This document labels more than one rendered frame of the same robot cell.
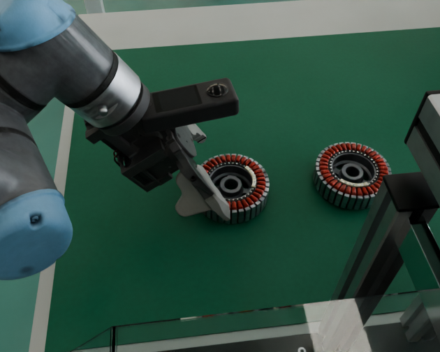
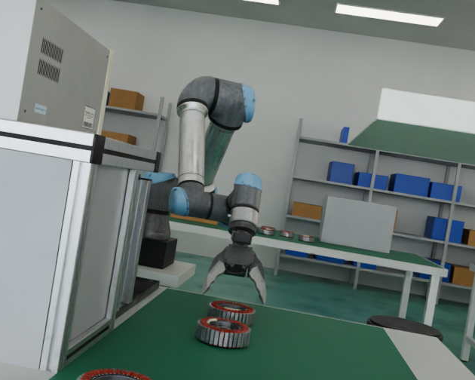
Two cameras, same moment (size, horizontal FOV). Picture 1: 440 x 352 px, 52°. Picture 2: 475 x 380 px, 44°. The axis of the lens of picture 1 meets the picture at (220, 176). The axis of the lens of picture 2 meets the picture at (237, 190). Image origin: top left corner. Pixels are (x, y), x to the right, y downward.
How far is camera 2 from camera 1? 156 cm
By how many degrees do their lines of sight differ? 97
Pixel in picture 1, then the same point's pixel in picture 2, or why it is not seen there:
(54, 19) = (240, 180)
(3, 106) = (224, 199)
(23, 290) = not seen: outside the picture
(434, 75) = not seen: outside the picture
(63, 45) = (236, 188)
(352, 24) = not seen: outside the picture
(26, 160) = (197, 193)
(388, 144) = (252, 360)
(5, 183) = (185, 185)
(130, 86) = (237, 214)
